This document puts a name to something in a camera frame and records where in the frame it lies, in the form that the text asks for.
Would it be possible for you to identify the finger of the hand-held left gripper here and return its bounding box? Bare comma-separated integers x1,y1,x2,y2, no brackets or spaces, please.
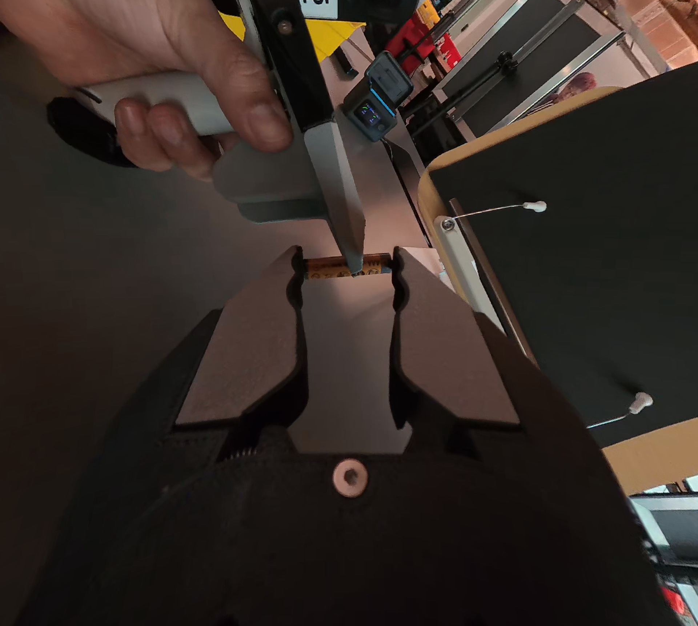
301,119,367,279

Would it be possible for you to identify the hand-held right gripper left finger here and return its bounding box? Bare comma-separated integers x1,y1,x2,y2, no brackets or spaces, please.
173,246,310,429

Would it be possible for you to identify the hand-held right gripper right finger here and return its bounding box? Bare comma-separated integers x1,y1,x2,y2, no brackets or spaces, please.
389,246,522,430

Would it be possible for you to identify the copper black battery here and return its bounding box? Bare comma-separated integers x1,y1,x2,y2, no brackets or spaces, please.
304,253,394,281

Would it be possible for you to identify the yellow storage bin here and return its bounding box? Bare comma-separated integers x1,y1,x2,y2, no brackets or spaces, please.
218,9,367,62

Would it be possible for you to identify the red storage bin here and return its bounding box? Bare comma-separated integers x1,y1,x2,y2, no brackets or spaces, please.
390,12,456,77

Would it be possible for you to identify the small black device with screen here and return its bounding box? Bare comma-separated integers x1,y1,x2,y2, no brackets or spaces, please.
342,50,415,144

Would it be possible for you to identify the black clamp rod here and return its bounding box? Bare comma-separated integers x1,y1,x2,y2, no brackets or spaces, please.
406,52,520,116

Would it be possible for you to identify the black covered monitor on stand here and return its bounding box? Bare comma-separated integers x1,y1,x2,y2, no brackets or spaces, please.
417,61,698,496

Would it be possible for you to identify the black case with metal edges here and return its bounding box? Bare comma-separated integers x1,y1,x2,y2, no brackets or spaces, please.
433,0,628,138

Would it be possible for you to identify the white-tipped thin wire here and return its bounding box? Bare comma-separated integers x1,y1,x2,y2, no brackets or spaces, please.
586,391,654,430
443,199,547,232

